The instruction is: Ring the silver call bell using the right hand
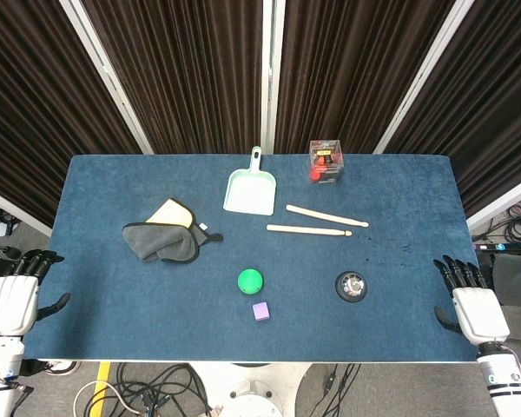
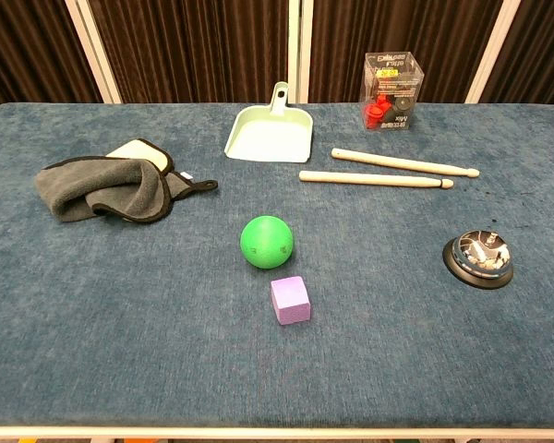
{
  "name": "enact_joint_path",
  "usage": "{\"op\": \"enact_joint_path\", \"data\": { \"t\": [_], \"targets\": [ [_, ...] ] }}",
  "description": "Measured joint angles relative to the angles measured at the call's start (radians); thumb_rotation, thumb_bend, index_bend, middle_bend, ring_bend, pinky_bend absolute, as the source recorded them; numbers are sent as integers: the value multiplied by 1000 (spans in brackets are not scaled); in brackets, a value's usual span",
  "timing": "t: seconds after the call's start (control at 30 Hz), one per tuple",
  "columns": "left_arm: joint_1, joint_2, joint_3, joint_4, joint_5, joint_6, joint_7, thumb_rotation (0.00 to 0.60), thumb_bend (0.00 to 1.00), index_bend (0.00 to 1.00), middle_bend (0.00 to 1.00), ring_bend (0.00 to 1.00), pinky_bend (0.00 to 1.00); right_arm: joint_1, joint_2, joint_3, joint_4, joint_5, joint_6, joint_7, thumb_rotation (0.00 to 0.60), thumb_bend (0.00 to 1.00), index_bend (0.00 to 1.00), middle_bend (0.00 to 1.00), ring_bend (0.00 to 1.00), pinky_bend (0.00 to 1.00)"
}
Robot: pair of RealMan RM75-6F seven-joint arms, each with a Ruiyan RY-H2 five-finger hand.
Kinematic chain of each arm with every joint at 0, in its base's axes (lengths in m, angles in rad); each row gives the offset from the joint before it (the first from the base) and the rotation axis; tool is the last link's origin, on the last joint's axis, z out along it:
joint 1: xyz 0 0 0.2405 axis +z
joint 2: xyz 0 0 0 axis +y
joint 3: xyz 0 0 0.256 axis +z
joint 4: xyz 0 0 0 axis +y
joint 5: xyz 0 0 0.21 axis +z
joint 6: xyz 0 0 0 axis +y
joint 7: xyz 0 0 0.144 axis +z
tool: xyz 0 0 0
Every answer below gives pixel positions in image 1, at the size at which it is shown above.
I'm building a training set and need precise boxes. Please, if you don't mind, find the white cable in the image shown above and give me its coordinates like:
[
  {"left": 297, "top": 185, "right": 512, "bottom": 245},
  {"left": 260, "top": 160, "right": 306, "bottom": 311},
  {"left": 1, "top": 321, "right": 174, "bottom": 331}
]
[{"left": 72, "top": 380, "right": 144, "bottom": 417}]

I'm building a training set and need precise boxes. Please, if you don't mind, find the black cable bundle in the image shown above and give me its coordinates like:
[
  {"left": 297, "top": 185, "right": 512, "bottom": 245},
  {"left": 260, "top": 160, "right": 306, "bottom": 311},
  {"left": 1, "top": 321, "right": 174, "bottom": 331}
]
[{"left": 112, "top": 362, "right": 214, "bottom": 417}]

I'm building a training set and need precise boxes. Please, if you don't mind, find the mint green dustpan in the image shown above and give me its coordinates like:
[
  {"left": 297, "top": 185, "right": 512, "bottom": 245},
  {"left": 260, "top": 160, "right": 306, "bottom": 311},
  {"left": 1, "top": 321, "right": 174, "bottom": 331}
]
[{"left": 222, "top": 146, "right": 278, "bottom": 217}]

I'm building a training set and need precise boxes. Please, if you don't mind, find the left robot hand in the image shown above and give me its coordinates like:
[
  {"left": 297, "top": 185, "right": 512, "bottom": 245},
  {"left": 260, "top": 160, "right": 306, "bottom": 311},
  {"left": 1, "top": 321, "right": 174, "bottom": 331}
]
[{"left": 0, "top": 249, "right": 72, "bottom": 336}]

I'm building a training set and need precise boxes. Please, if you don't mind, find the white room divider frame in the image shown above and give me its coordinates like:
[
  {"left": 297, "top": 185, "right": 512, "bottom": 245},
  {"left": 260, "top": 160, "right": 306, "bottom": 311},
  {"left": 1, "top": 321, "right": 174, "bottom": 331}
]
[{"left": 260, "top": 0, "right": 287, "bottom": 156}]

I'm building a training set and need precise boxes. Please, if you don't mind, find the blue table mat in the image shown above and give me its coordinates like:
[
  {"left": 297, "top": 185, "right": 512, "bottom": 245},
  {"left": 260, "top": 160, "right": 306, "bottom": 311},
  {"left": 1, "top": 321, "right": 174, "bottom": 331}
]
[{"left": 35, "top": 154, "right": 481, "bottom": 362}]

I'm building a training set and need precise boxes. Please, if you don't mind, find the wooden drumstick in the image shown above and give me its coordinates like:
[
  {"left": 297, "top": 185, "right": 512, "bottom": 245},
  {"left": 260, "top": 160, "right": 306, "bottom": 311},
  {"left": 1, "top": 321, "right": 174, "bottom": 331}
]
[
  {"left": 266, "top": 223, "right": 353, "bottom": 238},
  {"left": 285, "top": 204, "right": 370, "bottom": 228}
]

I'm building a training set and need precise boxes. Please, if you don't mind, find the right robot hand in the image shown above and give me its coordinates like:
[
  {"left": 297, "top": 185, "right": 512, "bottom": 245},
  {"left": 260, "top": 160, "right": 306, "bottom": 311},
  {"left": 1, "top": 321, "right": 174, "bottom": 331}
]
[{"left": 432, "top": 255, "right": 511, "bottom": 347}]

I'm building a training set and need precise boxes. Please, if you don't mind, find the purple cube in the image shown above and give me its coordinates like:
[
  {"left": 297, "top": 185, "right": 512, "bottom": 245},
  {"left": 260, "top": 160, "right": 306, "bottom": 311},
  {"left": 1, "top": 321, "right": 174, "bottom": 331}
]
[{"left": 251, "top": 301, "right": 272, "bottom": 323}]

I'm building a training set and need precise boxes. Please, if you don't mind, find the green ball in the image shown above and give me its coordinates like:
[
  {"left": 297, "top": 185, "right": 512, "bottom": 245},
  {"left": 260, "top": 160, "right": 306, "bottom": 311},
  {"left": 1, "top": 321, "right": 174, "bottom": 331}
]
[{"left": 236, "top": 268, "right": 265, "bottom": 295}]

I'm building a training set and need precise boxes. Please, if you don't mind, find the black power strip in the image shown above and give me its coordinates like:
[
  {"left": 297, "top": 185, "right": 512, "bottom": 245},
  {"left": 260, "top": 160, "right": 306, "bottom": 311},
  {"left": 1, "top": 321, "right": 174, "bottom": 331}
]
[{"left": 472, "top": 241, "right": 521, "bottom": 255}]

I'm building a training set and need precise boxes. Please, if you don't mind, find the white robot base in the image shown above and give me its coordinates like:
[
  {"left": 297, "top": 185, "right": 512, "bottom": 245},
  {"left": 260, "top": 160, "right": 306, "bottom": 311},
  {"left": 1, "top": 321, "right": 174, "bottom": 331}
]
[{"left": 209, "top": 362, "right": 310, "bottom": 417}]

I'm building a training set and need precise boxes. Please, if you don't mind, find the grey microfibre cloth yellow lining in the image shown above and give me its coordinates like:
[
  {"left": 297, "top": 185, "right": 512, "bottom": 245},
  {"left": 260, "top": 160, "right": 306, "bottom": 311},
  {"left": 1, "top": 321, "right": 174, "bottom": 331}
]
[{"left": 122, "top": 198, "right": 224, "bottom": 264}]

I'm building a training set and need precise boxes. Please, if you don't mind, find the clear box with red toy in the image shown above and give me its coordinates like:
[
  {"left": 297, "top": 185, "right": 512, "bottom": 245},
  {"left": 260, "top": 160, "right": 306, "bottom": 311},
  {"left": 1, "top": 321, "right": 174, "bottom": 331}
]
[{"left": 307, "top": 138, "right": 344, "bottom": 186}]

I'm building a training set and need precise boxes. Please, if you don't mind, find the black and silver bell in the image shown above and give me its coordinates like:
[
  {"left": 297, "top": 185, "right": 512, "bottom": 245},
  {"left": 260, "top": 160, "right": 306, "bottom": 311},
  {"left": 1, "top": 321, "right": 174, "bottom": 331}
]
[{"left": 334, "top": 271, "right": 368, "bottom": 301}]

